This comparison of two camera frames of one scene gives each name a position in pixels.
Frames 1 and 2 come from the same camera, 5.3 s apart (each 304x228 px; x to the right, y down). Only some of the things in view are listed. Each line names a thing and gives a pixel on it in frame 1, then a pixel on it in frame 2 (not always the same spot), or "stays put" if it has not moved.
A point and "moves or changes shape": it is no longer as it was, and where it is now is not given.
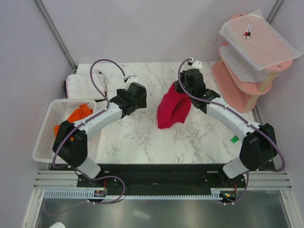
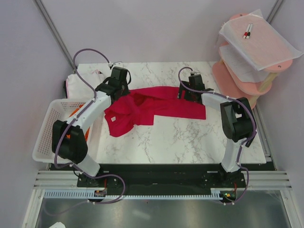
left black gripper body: [141, 103] -> [125, 88]
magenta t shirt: [174, 107] moves or changes shape
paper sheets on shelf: [246, 72] stays put
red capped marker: [246, 33] stays put
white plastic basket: [58, 110] stays put
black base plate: [161, 178] stays put
